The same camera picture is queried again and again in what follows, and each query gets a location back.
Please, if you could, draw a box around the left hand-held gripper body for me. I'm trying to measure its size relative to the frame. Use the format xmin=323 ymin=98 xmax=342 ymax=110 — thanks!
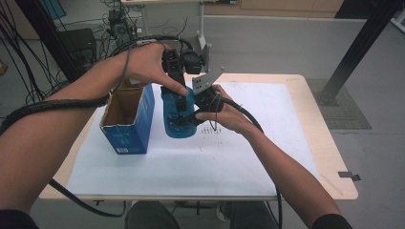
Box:
xmin=161 ymin=42 xmax=212 ymax=85

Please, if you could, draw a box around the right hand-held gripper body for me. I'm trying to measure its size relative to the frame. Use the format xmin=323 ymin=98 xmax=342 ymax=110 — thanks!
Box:
xmin=191 ymin=66 xmax=226 ymax=113

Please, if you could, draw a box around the blue detergent bottle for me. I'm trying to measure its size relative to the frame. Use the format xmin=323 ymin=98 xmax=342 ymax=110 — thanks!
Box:
xmin=160 ymin=84 xmax=199 ymax=139

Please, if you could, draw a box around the blue cardboard box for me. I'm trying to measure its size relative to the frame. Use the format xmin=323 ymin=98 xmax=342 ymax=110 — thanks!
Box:
xmin=99 ymin=79 xmax=156 ymax=156

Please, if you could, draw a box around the person's left hand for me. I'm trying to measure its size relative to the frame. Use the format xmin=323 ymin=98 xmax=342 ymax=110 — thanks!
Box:
xmin=122 ymin=42 xmax=189 ymax=97

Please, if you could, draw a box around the person's right hand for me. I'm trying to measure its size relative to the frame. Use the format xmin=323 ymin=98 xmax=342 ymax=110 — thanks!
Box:
xmin=196 ymin=84 xmax=253 ymax=135

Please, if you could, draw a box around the white table mat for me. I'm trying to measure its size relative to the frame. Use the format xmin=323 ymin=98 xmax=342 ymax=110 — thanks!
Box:
xmin=66 ymin=80 xmax=320 ymax=198

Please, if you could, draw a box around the grey computer tower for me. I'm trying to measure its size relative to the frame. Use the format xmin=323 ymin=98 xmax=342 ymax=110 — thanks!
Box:
xmin=108 ymin=9 xmax=139 ymax=49

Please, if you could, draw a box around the black equipment case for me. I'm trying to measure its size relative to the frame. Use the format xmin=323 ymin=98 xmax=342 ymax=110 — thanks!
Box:
xmin=58 ymin=28 xmax=98 ymax=66

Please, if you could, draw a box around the person's left leg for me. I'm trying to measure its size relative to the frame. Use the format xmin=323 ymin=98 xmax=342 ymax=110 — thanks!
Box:
xmin=124 ymin=200 xmax=181 ymax=229

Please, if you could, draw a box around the person's leg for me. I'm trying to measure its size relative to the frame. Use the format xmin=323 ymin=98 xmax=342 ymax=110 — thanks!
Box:
xmin=222 ymin=200 xmax=282 ymax=229
xmin=124 ymin=200 xmax=181 ymax=229

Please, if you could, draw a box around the person's right leg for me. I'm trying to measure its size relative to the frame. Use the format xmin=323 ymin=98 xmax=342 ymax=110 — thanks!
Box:
xmin=222 ymin=200 xmax=282 ymax=229

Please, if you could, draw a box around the light wooden table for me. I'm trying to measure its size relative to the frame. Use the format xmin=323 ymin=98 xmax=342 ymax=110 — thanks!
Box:
xmin=39 ymin=72 xmax=359 ymax=202

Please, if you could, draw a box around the teal board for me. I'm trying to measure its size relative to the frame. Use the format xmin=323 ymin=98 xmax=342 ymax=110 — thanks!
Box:
xmin=37 ymin=0 xmax=68 ymax=21

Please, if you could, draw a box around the grey table clip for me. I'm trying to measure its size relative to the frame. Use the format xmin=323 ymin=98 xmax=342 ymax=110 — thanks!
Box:
xmin=337 ymin=171 xmax=362 ymax=182

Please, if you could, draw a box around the right gripper thin black cord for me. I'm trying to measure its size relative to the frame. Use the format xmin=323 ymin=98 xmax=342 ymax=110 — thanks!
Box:
xmin=209 ymin=93 xmax=223 ymax=133

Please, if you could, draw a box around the gripper thin black cord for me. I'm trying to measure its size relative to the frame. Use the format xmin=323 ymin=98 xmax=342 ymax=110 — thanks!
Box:
xmin=110 ymin=43 xmax=136 ymax=97
xmin=209 ymin=93 xmax=223 ymax=133

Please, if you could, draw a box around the left gripper thin black cord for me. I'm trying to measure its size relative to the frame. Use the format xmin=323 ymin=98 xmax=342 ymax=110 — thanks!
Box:
xmin=110 ymin=43 xmax=136 ymax=97

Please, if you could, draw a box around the white desk frame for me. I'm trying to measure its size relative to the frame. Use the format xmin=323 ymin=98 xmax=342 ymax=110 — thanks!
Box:
xmin=120 ymin=0 xmax=212 ymax=49

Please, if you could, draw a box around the black metal frame post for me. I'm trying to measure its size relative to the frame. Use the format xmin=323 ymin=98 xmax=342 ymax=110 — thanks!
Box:
xmin=13 ymin=0 xmax=89 ymax=84
xmin=317 ymin=0 xmax=405 ymax=107

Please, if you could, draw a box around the left gripper black conduit cable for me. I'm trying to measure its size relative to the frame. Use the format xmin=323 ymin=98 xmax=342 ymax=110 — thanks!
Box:
xmin=0 ymin=33 xmax=194 ymax=219

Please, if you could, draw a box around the tangle of black floor cables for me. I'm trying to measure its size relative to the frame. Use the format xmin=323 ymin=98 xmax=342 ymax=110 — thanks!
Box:
xmin=0 ymin=0 xmax=189 ymax=106

